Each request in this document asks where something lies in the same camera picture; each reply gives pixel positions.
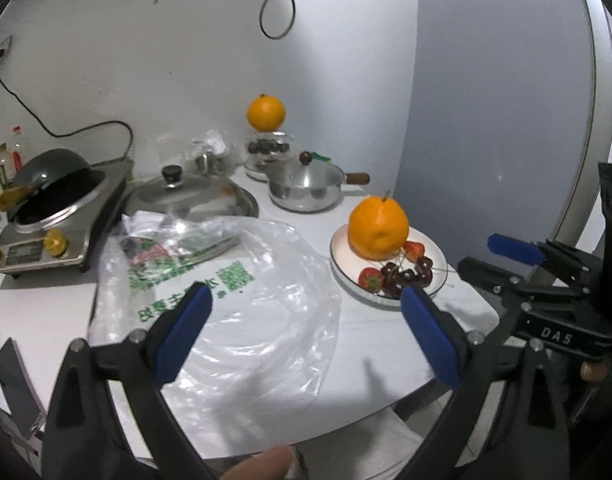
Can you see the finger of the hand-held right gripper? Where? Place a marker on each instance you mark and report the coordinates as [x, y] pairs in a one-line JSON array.
[[513, 247], [486, 275]]

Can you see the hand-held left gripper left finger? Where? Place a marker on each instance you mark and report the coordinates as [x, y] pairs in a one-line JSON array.
[[183, 330]]

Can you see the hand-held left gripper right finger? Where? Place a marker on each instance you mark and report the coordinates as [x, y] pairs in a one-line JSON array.
[[428, 330]]

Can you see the red strawberry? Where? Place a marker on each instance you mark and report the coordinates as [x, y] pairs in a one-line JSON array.
[[414, 249], [371, 279]]

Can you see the clear printed plastic bag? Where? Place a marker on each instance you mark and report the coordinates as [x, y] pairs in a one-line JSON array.
[[266, 310]]

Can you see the white plate dark rim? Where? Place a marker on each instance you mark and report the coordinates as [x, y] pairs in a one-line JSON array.
[[346, 255]]

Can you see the large orange with stem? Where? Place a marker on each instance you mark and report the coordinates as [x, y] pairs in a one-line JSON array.
[[378, 227]]

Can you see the person's right hand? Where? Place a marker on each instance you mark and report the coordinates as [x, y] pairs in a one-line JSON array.
[[596, 371]]

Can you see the person's left hand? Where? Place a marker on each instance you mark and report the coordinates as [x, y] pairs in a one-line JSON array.
[[263, 465]]

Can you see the large steel lid black knob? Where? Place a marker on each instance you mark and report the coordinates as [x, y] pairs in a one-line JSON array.
[[186, 200]]

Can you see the silver induction cooker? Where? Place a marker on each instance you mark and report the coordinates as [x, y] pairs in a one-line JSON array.
[[86, 220]]

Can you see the small white dish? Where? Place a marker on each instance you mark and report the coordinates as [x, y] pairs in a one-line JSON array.
[[253, 172]]

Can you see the dark smartphone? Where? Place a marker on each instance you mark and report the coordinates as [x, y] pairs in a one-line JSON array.
[[16, 385]]

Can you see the plastic wrapped steel cup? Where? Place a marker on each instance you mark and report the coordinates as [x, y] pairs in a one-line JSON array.
[[211, 152]]

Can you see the clear glass jar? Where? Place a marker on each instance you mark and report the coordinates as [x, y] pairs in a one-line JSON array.
[[268, 147]]

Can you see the bunch of dark cherries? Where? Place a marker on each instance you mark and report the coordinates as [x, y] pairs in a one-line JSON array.
[[268, 146]]

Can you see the green sponge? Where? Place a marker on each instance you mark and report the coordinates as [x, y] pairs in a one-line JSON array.
[[320, 157]]

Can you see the pot lid brown knob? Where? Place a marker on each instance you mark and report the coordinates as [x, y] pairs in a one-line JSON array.
[[305, 159]]

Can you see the small orange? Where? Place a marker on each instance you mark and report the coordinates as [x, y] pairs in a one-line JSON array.
[[266, 112]]

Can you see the red cap oil bottle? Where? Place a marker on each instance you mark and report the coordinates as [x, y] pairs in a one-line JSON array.
[[17, 149]]

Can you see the wall power outlet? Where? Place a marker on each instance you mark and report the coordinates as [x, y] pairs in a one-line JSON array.
[[5, 47]]

